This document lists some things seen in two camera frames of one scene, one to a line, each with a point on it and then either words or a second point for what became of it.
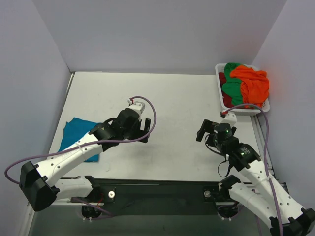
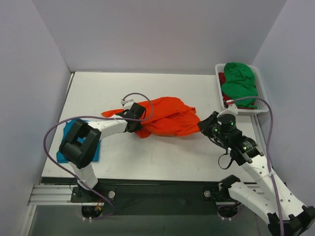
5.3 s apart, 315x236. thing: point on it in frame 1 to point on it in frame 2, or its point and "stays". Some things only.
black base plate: [123, 197] stays
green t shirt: [233, 87] stays
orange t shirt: [255, 84] to [165, 116]
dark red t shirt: [228, 101] stays
